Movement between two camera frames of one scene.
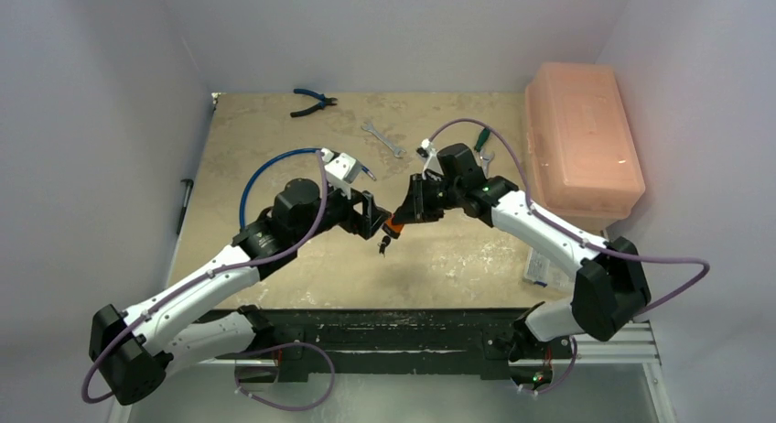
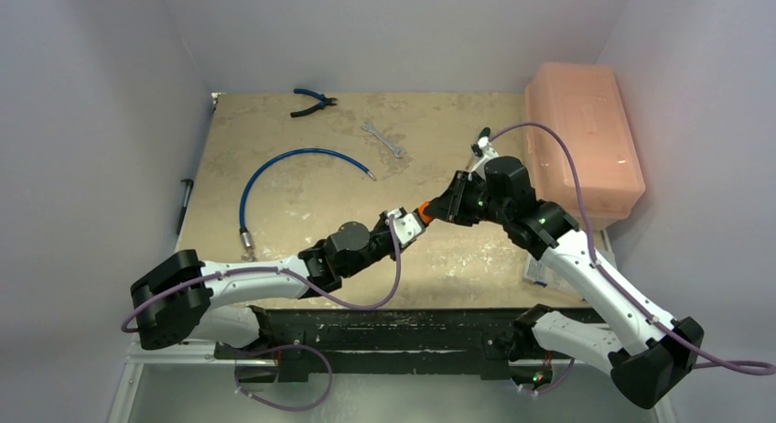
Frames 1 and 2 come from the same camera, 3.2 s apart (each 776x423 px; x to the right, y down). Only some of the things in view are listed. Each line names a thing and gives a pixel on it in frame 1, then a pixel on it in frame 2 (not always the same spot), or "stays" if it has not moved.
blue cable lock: (252, 174) stays
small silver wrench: (371, 128) stays
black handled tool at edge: (189, 186) stays
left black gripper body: (350, 218) to (382, 228)
